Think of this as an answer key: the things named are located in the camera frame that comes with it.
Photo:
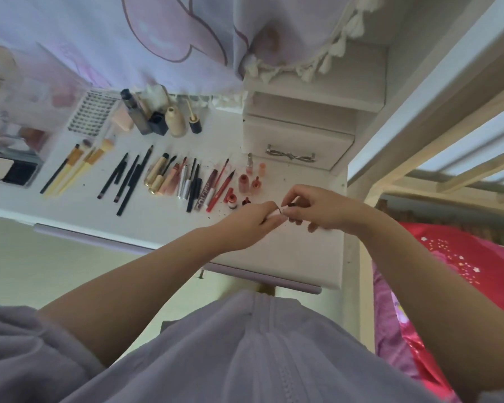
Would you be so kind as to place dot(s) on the person's right hand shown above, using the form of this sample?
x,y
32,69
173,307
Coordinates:
x,y
336,209

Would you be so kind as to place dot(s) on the person's left hand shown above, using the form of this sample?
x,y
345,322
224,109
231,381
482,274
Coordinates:
x,y
243,228

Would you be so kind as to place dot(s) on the person's left thumb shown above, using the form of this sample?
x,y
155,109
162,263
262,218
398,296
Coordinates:
x,y
265,208

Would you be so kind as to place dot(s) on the white cosmetic pen black tip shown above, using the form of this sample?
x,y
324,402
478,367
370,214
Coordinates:
x,y
279,211

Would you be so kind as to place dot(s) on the person's right forearm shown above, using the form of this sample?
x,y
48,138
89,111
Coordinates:
x,y
441,302

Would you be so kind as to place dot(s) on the person's left forearm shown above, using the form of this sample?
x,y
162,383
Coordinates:
x,y
126,289

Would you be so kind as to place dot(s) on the orange nail polish bottle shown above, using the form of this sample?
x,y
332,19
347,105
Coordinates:
x,y
256,185

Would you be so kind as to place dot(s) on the pink nail polish bottle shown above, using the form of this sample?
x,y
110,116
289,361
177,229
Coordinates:
x,y
244,183

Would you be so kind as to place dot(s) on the red white small bottle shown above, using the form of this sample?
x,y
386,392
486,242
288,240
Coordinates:
x,y
231,200

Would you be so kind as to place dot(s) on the small orange capped bottle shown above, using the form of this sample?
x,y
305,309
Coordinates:
x,y
261,169

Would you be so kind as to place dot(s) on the red cosmetic pencil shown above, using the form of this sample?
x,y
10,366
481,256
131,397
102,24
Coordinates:
x,y
221,193
217,183

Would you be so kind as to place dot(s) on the brown patterned cosmetic tube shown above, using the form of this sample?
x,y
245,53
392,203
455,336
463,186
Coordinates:
x,y
205,189

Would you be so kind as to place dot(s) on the black eyeliner pen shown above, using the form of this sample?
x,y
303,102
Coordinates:
x,y
192,188

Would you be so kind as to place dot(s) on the silver mascara tube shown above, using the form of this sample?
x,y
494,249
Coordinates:
x,y
182,182

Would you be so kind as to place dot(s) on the pink lip gloss tube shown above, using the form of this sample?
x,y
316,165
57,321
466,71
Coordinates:
x,y
170,179

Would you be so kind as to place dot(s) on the gold cosmetic tube black wand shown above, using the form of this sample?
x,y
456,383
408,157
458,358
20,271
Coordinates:
x,y
161,176

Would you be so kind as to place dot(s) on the small black gold bottle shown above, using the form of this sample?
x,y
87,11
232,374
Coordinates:
x,y
195,121

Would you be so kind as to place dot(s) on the white drawer cabinet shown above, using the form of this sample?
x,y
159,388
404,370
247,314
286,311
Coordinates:
x,y
310,104

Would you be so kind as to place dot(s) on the beige rounded bottle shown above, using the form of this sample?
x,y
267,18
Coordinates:
x,y
175,120

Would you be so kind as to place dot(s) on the long black cosmetic pencil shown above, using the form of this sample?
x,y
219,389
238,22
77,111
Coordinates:
x,y
134,180

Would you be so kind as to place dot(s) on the black square bottle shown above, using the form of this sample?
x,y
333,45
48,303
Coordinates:
x,y
158,123

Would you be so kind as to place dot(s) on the person's lavender garment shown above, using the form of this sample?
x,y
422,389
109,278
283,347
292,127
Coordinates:
x,y
235,356

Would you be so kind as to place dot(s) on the foundation bottle black cap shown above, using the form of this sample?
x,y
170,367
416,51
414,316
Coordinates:
x,y
135,111

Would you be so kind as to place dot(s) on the false eyelash tray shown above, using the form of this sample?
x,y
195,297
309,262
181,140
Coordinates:
x,y
91,114

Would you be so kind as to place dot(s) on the red floral bedding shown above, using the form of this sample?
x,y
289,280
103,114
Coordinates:
x,y
466,264

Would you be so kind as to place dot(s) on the lavender printed tasselled curtain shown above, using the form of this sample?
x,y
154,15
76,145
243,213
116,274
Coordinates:
x,y
142,37

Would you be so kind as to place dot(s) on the clear powder compact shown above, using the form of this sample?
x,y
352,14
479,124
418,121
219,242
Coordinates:
x,y
8,171

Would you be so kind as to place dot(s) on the clear cosmetic organizer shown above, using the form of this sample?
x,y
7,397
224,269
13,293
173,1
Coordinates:
x,y
21,104

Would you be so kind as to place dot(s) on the white wooden bed frame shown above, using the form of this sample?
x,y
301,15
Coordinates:
x,y
436,100

